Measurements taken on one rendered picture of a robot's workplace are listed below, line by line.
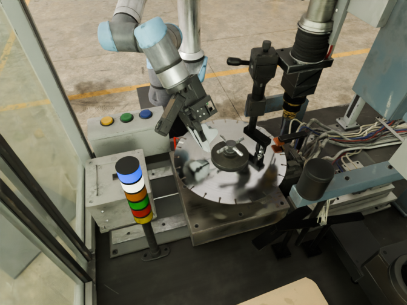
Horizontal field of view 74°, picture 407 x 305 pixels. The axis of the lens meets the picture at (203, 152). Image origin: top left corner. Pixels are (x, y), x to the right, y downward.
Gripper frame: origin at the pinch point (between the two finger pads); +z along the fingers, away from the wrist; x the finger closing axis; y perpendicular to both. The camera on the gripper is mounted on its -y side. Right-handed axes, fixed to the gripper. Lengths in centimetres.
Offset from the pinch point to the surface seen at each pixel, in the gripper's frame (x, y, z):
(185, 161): 3.1, -6.1, 0.8
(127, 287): -2.3, -38.8, 19.7
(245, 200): -13.8, -0.7, 11.8
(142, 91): 73, 6, -12
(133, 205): -13.9, -23.4, -5.6
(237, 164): -5.4, 4.8, 7.2
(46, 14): 422, 4, -124
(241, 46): 230, 166, 25
